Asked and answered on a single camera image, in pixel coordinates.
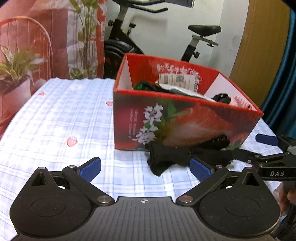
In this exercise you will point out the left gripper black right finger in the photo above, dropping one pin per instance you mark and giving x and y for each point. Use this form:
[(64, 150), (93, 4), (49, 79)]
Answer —
[(230, 204)]

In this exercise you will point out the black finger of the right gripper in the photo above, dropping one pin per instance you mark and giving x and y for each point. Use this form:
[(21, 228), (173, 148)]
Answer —
[(252, 156), (275, 140)]

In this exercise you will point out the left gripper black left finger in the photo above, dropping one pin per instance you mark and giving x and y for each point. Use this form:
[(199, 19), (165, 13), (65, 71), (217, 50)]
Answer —
[(55, 203)]

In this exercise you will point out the black glove grey tip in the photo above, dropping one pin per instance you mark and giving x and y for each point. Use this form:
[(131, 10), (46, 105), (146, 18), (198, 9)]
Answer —
[(212, 152)]

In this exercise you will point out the pink knitted cloth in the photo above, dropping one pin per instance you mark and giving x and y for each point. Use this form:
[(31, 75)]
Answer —
[(240, 102)]

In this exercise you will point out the black eye mask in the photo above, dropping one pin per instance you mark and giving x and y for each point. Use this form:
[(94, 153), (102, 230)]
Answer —
[(222, 98)]

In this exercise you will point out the person's right hand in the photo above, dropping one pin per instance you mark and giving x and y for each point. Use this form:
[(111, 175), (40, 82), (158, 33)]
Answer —
[(284, 198)]

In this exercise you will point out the blue curtain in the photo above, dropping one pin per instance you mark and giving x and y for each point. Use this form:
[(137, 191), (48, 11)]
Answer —
[(279, 105)]

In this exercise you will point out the wooden door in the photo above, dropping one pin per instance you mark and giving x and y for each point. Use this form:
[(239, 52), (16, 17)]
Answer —
[(261, 48)]

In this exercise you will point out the plaid strawberry tablecloth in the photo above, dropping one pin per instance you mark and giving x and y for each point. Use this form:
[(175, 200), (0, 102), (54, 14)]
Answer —
[(68, 122)]

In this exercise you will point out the red strawberry cardboard box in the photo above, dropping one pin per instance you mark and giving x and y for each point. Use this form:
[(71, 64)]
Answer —
[(155, 115)]

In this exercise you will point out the green item in box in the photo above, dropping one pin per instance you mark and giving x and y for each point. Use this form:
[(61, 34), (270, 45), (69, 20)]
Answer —
[(139, 86)]

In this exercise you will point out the printed plant backdrop banner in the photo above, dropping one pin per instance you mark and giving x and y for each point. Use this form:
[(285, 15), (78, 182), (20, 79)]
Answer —
[(41, 40)]

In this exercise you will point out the black exercise bike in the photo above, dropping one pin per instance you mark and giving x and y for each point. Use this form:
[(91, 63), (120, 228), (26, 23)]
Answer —
[(150, 27)]

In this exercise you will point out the dark window frame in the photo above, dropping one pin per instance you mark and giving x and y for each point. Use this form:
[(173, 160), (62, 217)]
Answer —
[(185, 3)]

